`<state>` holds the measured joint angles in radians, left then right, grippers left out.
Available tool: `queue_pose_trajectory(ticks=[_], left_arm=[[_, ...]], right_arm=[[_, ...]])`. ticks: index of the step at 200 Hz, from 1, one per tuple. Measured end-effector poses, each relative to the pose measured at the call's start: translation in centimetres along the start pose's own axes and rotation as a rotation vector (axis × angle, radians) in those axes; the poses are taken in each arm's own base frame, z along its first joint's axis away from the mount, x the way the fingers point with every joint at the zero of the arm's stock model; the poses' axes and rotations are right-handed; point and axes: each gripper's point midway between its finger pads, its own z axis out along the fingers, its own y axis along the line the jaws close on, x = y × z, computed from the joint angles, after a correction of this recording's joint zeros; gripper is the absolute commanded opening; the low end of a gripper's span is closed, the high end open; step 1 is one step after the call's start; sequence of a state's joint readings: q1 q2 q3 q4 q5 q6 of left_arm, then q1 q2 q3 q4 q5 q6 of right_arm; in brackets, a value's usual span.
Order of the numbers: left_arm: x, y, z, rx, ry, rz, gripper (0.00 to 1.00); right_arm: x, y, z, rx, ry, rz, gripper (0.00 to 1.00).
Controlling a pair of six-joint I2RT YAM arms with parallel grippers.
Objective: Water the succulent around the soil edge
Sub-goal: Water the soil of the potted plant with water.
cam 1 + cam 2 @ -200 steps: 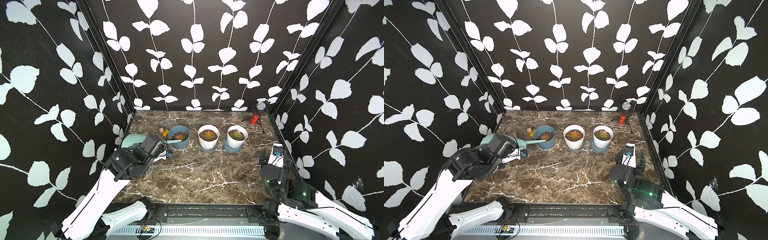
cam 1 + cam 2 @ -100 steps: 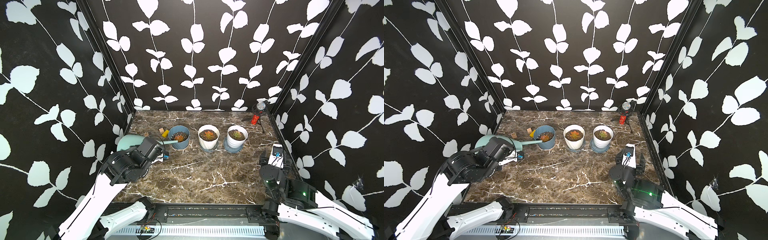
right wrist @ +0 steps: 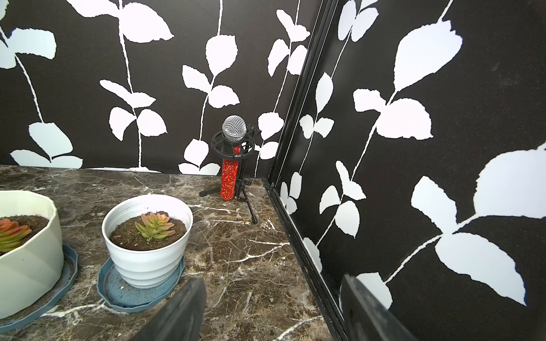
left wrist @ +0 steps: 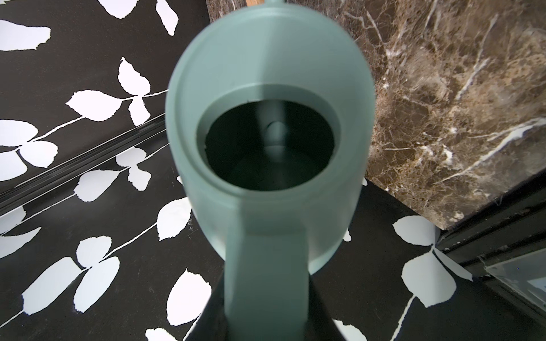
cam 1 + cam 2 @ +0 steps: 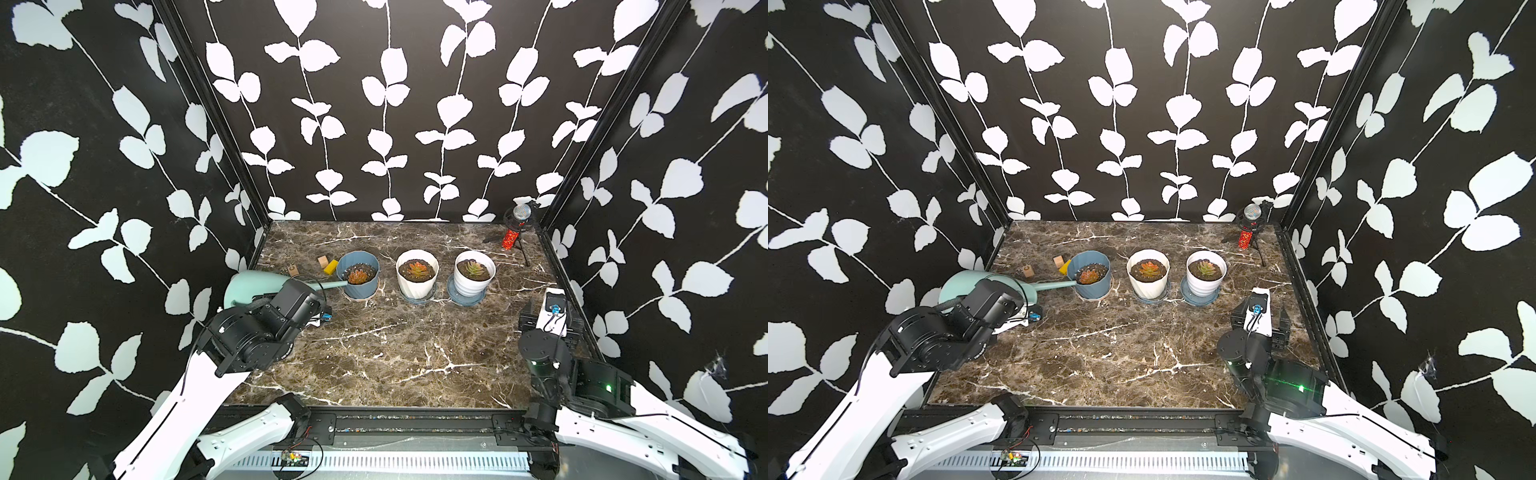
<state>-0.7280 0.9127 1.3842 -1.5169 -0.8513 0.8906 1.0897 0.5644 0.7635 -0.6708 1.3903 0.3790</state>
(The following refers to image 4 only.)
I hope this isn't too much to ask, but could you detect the plain wooden cube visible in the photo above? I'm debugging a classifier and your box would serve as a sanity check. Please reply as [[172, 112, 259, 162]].
[[245, 0, 264, 7]]

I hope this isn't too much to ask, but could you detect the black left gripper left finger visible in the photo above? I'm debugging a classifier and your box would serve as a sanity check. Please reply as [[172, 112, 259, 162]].
[[184, 276, 228, 341]]

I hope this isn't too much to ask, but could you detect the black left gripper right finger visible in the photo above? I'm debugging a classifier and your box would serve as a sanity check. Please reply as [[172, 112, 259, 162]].
[[304, 278, 346, 341]]

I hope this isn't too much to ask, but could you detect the mint green watering can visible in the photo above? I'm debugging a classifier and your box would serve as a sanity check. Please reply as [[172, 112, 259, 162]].
[[165, 1, 375, 340]]

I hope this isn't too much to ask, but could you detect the black front mounting rail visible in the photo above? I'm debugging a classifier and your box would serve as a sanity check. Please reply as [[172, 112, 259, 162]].
[[437, 171, 545, 325]]

